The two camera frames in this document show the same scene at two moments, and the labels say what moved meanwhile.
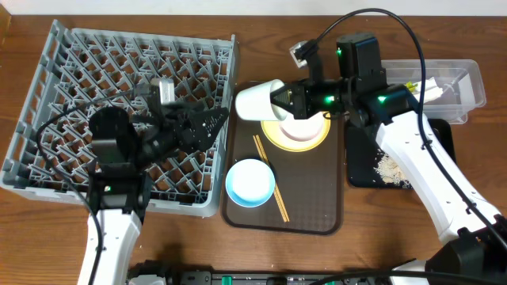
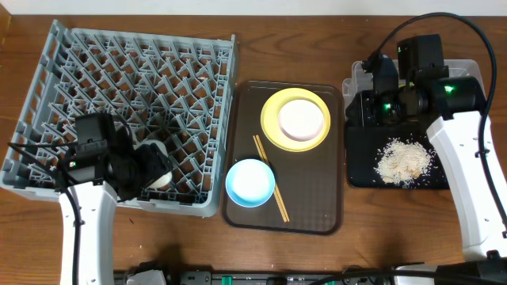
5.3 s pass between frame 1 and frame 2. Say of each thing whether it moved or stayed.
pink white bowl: stayed
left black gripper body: moved
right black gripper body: moved
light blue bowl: stayed
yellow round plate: stayed
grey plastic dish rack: stayed
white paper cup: moved
